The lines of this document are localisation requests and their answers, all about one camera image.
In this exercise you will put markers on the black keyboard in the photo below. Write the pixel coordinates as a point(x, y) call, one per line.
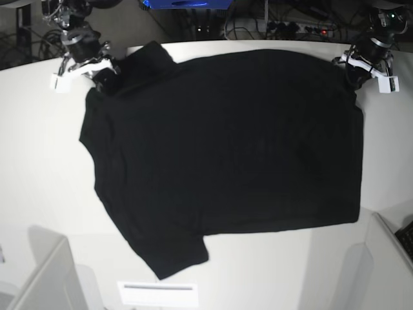
point(404, 237)

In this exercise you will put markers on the left white partition panel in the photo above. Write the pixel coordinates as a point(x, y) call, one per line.
point(38, 272)

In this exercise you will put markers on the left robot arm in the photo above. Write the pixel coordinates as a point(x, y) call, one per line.
point(386, 19)

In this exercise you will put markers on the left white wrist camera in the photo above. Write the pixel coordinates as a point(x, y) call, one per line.
point(388, 84)

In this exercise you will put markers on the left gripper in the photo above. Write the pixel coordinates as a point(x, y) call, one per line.
point(360, 68)

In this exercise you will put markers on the blue computer case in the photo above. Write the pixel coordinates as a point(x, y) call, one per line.
point(187, 4)

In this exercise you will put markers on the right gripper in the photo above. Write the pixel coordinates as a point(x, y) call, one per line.
point(102, 68)

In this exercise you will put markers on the black T-shirt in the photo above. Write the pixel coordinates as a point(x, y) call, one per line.
point(247, 142)

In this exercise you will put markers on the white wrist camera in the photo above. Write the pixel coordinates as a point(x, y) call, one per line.
point(388, 84)
point(61, 84)

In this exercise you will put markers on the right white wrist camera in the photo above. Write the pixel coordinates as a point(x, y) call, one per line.
point(61, 84)

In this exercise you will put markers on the right white partition panel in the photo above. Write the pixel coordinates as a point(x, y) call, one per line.
point(376, 273)

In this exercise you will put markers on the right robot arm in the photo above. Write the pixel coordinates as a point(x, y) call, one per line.
point(84, 54)

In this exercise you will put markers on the white partition panel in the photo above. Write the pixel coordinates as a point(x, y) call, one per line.
point(38, 272)
point(376, 273)

